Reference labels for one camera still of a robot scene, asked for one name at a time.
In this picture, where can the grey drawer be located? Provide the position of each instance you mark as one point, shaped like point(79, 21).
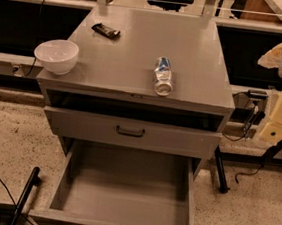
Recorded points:
point(113, 185)
point(132, 133)

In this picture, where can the grey drawer cabinet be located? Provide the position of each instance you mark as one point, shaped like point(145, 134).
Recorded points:
point(114, 77)

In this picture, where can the grey top drawer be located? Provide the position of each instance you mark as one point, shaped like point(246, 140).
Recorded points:
point(132, 133)

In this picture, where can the black power adapter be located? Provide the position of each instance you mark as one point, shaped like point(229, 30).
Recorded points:
point(257, 94)

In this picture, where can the black table leg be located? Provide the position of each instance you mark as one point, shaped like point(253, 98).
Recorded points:
point(220, 170)

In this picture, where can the crushed soda can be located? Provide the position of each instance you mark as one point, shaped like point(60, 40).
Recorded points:
point(163, 77)

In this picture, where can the dark snack bar wrapper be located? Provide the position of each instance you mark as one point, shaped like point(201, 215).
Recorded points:
point(108, 32)

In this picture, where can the white bowl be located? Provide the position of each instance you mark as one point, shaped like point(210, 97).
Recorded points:
point(57, 56)

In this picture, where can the black stand pole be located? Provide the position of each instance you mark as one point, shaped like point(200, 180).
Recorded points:
point(32, 181)

